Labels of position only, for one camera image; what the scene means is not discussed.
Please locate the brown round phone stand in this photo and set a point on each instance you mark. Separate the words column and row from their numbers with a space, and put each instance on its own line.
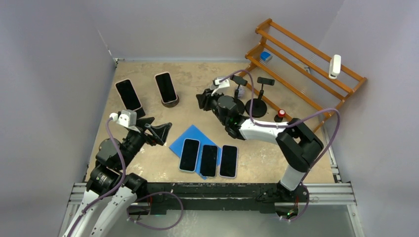
column 170, row 104

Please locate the red black knob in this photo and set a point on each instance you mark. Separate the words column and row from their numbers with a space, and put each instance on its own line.
column 281, row 114

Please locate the orange wooden rack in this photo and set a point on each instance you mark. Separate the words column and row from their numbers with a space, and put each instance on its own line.
column 300, row 72

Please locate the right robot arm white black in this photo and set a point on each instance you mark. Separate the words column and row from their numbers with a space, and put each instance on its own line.
column 299, row 145

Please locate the blue mat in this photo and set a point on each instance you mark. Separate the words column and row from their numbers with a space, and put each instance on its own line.
column 194, row 133

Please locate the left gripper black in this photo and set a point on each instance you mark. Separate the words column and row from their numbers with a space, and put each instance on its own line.
column 141, row 124

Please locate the black round phone stand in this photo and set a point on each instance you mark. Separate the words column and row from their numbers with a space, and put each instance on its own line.
column 259, row 107
column 240, row 82

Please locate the white stapler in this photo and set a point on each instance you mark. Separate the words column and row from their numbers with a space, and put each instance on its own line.
column 334, row 66

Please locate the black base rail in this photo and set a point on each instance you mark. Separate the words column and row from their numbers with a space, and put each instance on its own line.
column 263, row 197

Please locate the pink phone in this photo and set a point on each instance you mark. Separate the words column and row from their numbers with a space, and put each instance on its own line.
column 166, row 88
column 128, row 95

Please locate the light blue phone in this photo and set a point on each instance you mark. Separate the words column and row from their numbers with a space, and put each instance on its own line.
column 189, row 155

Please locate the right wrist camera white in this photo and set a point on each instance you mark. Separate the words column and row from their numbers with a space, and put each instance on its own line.
column 219, row 86

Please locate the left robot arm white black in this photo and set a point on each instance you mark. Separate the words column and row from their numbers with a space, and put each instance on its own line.
column 110, row 190

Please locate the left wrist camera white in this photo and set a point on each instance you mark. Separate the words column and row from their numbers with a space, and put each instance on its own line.
column 125, row 118

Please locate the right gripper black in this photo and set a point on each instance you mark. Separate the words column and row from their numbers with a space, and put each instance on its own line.
column 205, row 98

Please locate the blue white eraser block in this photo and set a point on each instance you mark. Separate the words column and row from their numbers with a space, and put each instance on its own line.
column 265, row 56

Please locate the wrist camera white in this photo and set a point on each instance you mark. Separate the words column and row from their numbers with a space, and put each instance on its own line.
column 125, row 118
column 219, row 86

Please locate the black folding phone stand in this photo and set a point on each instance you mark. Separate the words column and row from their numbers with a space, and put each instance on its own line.
column 140, row 113

